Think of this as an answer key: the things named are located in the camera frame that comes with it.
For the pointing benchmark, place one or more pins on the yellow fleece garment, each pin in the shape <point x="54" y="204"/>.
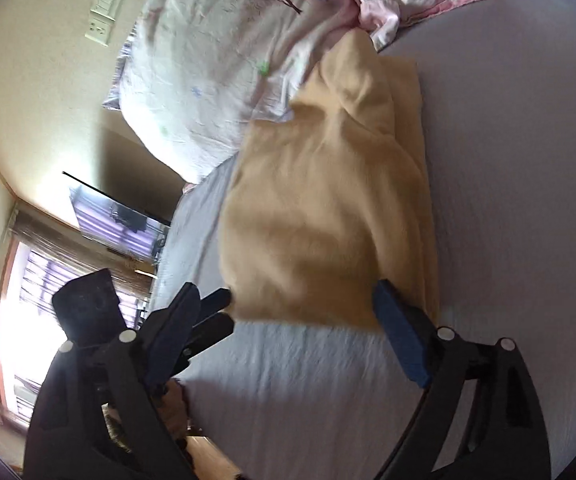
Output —
<point x="308" y="210"/>

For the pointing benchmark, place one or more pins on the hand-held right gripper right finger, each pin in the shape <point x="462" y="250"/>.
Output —
<point x="403" y="340"/>

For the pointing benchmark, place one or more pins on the white wall socket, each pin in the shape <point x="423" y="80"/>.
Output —
<point x="99" y="30"/>

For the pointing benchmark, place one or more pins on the window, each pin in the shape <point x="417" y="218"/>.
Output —
<point x="23" y="310"/>

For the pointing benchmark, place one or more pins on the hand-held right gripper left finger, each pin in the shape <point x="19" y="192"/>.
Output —
<point x="164" y="360"/>

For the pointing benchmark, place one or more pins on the white floral pillow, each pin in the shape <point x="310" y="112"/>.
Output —
<point x="193" y="60"/>

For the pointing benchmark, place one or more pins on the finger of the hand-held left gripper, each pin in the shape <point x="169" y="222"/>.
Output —
<point x="214" y="332"/>
<point x="218" y="301"/>

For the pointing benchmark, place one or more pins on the bed with grey sheet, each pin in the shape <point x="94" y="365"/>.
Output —
<point x="493" y="160"/>

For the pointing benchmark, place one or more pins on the wall television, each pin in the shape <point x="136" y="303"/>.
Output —
<point x="108" y="215"/>

